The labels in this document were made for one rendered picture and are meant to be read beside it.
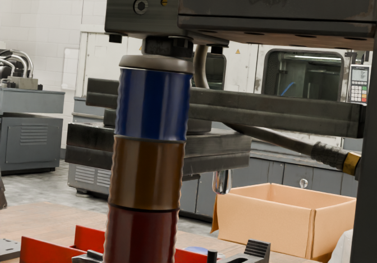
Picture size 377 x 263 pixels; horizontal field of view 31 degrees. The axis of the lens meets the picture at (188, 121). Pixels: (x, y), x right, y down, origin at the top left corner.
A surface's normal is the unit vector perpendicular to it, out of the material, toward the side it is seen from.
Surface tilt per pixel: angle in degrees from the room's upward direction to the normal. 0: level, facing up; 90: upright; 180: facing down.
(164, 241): 76
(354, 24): 90
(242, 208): 88
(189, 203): 90
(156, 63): 71
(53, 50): 90
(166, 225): 104
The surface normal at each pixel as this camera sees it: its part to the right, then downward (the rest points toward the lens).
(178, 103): 0.66, -0.15
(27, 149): 0.83, 0.11
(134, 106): -0.44, 0.25
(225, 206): -0.60, -0.01
